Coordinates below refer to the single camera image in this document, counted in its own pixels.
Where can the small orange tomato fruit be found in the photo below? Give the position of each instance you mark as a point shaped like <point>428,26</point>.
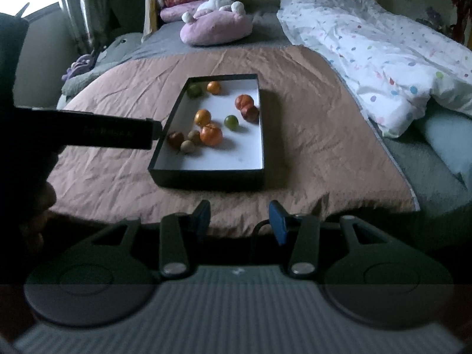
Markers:
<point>211,135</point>

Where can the grey plush toy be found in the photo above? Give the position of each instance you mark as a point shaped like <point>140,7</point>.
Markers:
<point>106,58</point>

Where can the small tan longan fruit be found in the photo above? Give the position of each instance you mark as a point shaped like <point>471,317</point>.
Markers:
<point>187,147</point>

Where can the red-orange fruit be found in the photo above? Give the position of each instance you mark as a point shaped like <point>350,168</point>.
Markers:
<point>243,100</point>

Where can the green fruit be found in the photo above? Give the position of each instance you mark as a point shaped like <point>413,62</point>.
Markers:
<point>194,90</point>
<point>231,122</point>

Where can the purple plush toy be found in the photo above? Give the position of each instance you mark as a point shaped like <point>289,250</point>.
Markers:
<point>83,64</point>

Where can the tan longan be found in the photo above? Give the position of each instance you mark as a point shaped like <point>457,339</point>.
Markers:
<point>194,137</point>

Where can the brown quilted bed cover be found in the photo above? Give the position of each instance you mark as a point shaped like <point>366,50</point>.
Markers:
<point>321,155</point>

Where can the small orange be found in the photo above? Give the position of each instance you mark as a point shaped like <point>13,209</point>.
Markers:
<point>214,87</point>

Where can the dark red apple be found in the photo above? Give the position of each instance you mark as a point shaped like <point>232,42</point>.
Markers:
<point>175,140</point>

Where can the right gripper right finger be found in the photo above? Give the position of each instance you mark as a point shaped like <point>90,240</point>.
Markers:
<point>298,238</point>

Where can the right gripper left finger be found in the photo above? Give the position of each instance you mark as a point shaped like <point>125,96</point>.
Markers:
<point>180,240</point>

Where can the black box with white inside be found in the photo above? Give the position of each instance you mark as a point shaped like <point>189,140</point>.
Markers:
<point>236,164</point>

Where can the pink plush pillow toy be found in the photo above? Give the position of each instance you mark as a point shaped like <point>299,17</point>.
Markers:
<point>216,22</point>

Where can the person's left hand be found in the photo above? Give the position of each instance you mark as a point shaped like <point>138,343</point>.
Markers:
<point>45,201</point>

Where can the white polka dot duvet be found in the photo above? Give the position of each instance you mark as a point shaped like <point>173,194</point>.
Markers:
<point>392,65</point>

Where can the patterned curtain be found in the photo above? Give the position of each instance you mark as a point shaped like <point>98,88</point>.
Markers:
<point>87,21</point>

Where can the grey bed sheet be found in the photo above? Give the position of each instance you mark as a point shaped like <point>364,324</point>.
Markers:
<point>166,41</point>

